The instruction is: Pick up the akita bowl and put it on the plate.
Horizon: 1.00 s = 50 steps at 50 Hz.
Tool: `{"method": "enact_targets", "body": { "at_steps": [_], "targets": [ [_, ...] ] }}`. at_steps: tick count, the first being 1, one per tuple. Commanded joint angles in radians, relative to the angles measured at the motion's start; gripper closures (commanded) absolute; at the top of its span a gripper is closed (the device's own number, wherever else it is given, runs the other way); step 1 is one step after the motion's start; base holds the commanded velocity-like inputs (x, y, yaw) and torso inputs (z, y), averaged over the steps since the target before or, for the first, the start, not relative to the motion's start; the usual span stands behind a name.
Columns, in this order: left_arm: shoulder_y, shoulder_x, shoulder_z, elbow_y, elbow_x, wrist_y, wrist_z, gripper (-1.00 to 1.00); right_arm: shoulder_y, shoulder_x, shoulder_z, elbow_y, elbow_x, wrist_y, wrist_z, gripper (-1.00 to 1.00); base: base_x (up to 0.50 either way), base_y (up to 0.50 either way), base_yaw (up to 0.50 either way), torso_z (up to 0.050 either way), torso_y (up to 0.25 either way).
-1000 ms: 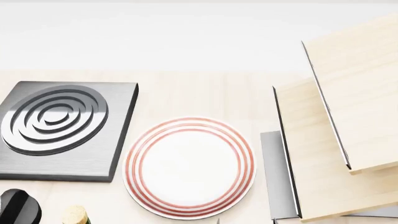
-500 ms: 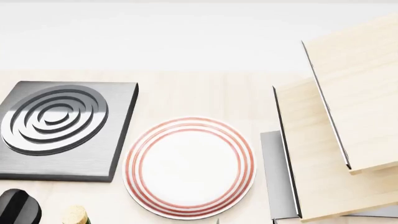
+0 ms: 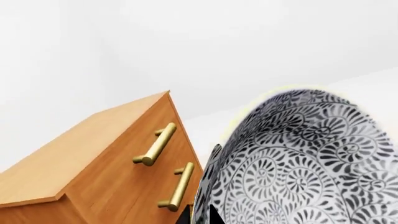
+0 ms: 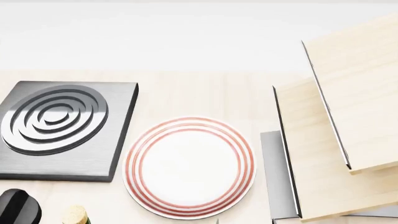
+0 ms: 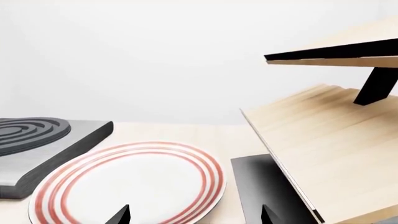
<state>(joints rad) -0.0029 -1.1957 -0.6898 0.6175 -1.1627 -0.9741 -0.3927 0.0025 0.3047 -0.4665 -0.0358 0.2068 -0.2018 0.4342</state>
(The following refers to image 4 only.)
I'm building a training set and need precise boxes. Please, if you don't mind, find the white plate with red rings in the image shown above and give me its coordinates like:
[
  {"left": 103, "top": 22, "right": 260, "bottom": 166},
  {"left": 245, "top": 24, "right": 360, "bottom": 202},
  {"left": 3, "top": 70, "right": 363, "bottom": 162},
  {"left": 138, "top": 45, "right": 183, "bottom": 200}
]
[{"left": 122, "top": 116, "right": 257, "bottom": 220}]

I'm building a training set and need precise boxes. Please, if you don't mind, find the grey stove burner plate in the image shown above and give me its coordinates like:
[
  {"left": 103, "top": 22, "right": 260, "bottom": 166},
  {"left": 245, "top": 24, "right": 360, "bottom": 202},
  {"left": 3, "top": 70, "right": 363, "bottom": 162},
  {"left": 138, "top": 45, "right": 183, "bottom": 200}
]
[{"left": 0, "top": 80, "right": 139, "bottom": 183}]

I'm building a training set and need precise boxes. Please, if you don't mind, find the black bowl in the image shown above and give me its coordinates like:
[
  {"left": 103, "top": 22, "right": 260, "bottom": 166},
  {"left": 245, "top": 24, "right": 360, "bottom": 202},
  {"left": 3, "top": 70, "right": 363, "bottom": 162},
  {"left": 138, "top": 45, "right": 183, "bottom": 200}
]
[{"left": 0, "top": 189, "right": 42, "bottom": 224}]

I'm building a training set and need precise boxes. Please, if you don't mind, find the light wooden cabinet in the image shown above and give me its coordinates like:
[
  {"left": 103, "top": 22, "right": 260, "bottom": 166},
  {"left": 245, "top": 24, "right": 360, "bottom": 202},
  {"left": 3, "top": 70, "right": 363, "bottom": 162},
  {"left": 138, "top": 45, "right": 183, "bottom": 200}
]
[{"left": 259, "top": 13, "right": 398, "bottom": 224}]

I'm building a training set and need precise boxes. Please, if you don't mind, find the bottle with cork stopper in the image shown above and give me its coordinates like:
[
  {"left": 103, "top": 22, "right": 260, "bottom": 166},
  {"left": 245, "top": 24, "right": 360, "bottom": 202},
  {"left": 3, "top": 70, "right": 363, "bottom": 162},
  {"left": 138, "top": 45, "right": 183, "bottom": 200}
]
[{"left": 61, "top": 205, "right": 91, "bottom": 224}]

